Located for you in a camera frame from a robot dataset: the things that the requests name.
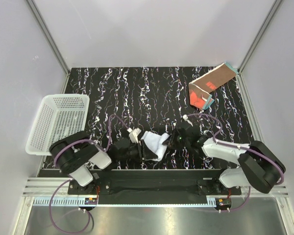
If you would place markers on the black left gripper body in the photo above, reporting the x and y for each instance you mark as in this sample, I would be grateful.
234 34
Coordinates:
134 152

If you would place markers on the right aluminium corner post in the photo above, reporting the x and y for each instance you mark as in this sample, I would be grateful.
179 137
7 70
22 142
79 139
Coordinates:
259 35

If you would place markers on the white slotted cable duct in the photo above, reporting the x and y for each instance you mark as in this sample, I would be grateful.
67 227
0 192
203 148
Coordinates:
60 201

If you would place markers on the aluminium front rail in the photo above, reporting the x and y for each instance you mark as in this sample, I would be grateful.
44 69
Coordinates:
37 186

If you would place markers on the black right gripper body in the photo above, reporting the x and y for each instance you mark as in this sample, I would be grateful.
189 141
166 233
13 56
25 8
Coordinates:
178 142

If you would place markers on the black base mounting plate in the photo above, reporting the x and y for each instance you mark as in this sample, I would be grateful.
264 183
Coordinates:
154 187

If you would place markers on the brown towel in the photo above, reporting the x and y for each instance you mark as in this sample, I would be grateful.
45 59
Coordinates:
200 89

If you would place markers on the aluminium corner post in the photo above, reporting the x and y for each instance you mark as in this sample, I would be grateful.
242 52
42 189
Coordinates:
44 28
259 35

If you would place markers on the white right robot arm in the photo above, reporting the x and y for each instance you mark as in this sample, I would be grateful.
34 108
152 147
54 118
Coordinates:
257 166

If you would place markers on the white plastic basket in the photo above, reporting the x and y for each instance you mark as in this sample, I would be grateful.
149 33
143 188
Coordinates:
58 116

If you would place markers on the white terry towel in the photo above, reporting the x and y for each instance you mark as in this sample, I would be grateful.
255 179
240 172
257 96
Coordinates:
154 142

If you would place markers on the left aluminium corner post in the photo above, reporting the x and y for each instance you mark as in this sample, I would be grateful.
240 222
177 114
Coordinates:
44 28

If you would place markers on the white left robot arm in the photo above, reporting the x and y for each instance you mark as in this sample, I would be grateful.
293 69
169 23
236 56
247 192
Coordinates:
73 152

